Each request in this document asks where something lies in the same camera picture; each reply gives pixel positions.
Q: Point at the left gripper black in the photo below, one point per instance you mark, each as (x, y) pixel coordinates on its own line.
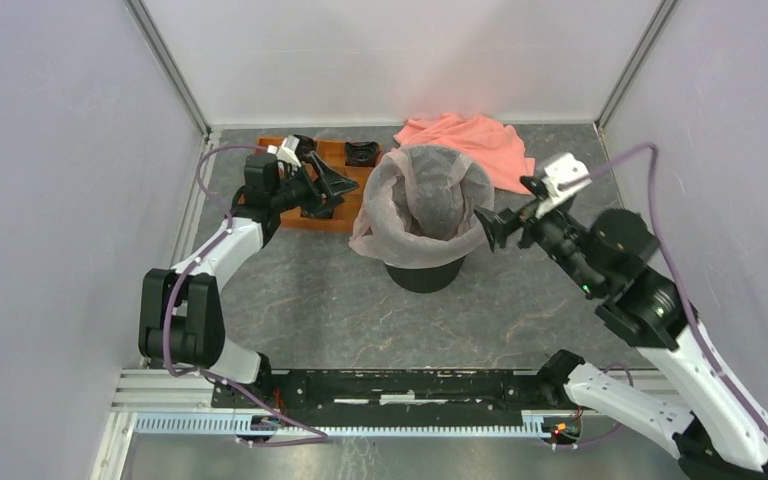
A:
(316, 197)

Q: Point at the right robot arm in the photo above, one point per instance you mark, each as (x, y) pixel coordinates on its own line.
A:
(717, 431)

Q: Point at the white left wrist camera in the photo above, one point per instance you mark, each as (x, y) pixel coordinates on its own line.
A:
(286, 154)

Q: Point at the black rolled belt right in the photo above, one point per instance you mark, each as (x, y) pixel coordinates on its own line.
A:
(361, 154)

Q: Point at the salmon pink cloth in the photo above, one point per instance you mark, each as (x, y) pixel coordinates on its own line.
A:
(496, 147)

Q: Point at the orange compartment tray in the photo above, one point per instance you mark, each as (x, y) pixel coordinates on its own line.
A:
(262, 176)

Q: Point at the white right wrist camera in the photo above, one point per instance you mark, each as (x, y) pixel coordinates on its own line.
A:
(563, 176)

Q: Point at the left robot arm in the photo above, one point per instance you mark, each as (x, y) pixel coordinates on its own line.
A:
(181, 323)

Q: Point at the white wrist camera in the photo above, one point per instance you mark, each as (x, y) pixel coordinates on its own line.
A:
(563, 176)
(286, 154)

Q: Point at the black trash bin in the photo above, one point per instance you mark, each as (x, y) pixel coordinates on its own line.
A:
(426, 280)

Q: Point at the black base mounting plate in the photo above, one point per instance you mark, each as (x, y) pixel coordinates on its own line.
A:
(410, 398)

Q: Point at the pink plastic trash bag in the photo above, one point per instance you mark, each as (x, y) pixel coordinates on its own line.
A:
(418, 205)

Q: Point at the aluminium frame rail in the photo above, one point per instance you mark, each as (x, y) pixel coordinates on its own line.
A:
(161, 404)

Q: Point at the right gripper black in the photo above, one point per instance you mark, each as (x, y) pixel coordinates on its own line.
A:
(497, 224)

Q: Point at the black rolled belt left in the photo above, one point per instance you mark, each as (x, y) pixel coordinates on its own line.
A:
(303, 146)

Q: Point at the black rolled belt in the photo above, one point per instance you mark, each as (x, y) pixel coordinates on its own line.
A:
(303, 146)
(361, 154)

